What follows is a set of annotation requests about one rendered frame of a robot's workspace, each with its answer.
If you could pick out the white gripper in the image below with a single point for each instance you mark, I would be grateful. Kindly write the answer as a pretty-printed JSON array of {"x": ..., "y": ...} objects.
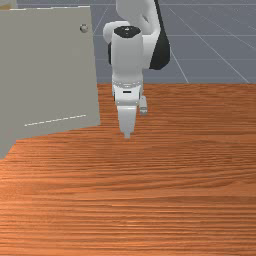
[{"x": 127, "y": 113}]

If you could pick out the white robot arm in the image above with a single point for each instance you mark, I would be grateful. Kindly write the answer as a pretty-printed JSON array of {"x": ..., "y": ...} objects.
[{"x": 127, "y": 56}]

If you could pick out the pale grey cabinet door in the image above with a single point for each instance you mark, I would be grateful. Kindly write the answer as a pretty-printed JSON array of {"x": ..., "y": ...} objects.
[{"x": 50, "y": 66}]

